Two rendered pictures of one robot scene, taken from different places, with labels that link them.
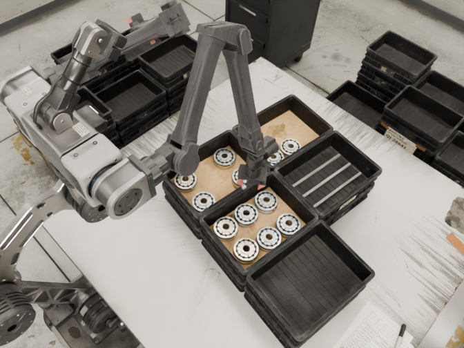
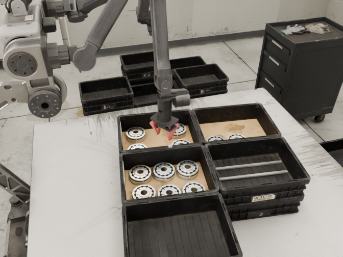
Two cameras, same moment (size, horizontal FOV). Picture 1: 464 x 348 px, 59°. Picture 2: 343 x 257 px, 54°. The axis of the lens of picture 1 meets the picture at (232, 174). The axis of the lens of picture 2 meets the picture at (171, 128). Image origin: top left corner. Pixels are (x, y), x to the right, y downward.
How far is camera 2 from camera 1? 0.81 m
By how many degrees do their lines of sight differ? 27
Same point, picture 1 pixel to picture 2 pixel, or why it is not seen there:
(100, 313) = not seen: hidden behind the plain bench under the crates
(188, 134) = (92, 37)
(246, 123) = (156, 58)
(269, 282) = (147, 228)
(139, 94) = not seen: hidden behind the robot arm
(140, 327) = (36, 223)
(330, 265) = (211, 240)
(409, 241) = not seen: outside the picture
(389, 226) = (307, 247)
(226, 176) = (169, 143)
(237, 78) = (152, 13)
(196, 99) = (106, 11)
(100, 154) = (24, 28)
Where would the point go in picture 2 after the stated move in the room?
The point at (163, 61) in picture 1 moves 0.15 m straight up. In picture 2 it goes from (193, 79) to (193, 64)
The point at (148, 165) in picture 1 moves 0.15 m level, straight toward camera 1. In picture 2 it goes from (50, 46) to (26, 66)
